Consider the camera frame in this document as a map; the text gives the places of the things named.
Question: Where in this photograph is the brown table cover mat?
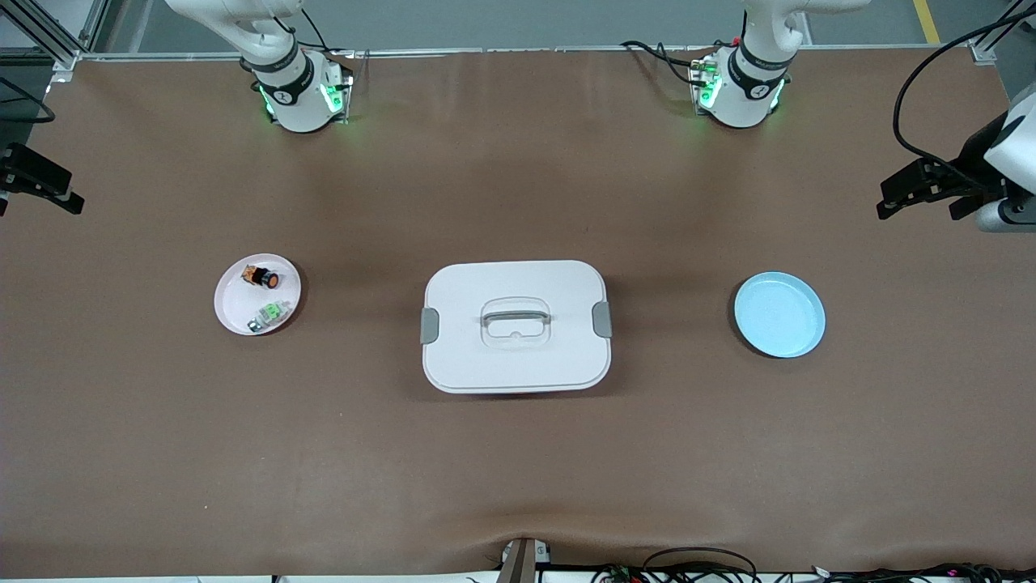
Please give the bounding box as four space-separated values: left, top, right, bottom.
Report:
0 47 1036 577

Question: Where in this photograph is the black base power cable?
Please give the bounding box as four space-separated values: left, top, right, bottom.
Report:
622 40 705 86

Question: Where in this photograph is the pink lunch box white lid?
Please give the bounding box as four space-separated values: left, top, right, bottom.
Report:
420 259 614 395

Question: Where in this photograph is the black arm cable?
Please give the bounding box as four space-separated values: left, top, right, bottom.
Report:
267 6 329 57
893 6 1036 191

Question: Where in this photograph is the light blue round plate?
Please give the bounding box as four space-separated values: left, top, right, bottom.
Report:
734 271 827 360

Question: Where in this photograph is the aluminium frame strut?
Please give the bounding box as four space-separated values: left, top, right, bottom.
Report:
970 0 1036 66
0 0 110 82

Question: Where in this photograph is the metal table clamp bracket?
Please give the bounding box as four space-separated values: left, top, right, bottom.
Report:
498 538 553 583

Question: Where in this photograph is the green push button switch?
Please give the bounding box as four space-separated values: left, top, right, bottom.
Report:
248 300 292 334

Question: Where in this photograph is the black cable bundle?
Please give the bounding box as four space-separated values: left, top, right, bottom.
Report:
591 547 1036 583

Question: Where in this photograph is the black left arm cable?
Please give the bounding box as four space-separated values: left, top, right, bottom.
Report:
893 6 1036 191

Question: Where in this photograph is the pink round plate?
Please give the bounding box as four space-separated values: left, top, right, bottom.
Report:
214 253 302 337

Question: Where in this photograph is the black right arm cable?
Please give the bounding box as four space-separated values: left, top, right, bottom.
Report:
267 6 329 57

